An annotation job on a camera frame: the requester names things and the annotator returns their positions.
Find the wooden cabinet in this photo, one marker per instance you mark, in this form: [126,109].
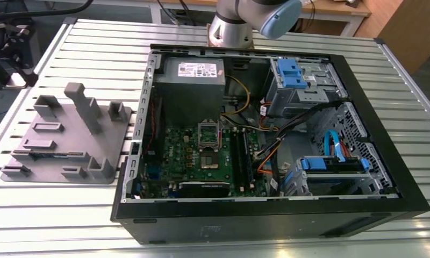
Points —
[409,27]

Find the silver disk bay cage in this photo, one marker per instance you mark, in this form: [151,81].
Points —
[344,182]

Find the black open PC case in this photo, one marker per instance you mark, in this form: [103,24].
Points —
[236,223]

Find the blue plastic drive bracket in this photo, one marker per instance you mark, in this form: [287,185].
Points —
[291,72]

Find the thin metal locking lever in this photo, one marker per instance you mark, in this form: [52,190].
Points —
[220,137]

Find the blue plastic rail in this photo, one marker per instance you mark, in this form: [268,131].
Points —
[286,185]

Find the green motherboard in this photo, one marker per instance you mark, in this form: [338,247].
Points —
[179,166]

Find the wooden desk white frame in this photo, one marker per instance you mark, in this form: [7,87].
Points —
[344,8]

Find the hard disk in blue carrier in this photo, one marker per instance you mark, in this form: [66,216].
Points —
[340,165]

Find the grey power supply unit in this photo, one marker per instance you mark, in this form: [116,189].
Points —
[187,99]

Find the CPU socket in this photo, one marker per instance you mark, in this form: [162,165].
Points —
[211,162]

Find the graphics card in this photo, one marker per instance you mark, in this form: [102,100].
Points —
[200,189]

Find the green RAM stick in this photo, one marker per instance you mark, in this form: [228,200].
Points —
[43,156]

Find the black RAM slot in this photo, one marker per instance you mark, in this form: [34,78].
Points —
[235,161]
[239,161]
[250,164]
[244,161]

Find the silver drive cage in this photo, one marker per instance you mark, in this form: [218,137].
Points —
[308,99]

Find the grey parts rack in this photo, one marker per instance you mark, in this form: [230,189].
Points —
[75,139]

